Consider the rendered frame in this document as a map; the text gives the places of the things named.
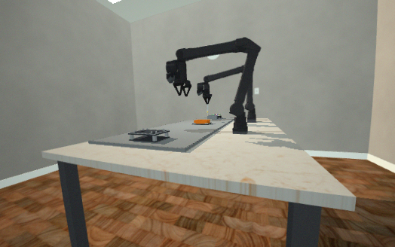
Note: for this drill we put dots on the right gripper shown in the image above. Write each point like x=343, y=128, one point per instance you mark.
x=207, y=96

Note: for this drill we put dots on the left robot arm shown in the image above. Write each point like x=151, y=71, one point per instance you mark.
x=239, y=45

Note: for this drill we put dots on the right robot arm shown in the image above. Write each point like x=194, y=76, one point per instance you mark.
x=249, y=95

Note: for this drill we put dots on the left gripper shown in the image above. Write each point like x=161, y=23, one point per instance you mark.
x=179, y=82

